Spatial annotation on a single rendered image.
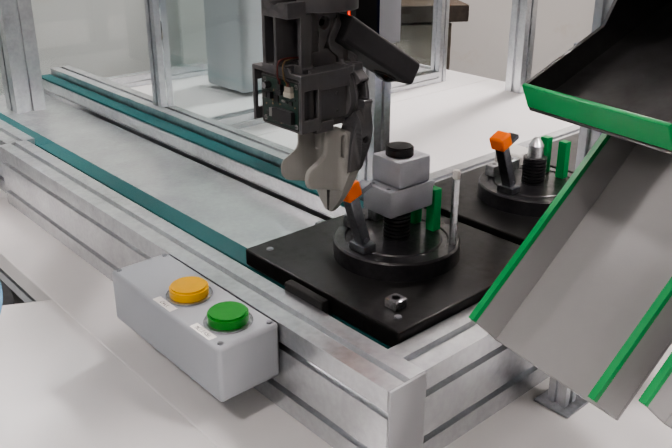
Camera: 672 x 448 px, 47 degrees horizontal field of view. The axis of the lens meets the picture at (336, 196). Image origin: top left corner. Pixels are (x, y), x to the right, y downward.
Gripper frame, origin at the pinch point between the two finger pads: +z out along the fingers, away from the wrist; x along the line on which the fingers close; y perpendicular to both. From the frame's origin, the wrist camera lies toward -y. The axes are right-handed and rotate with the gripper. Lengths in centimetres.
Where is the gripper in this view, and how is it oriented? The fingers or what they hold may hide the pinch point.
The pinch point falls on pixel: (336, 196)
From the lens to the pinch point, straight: 77.9
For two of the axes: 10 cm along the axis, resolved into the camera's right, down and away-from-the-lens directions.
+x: 6.7, 2.8, -6.9
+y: -7.5, 2.4, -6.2
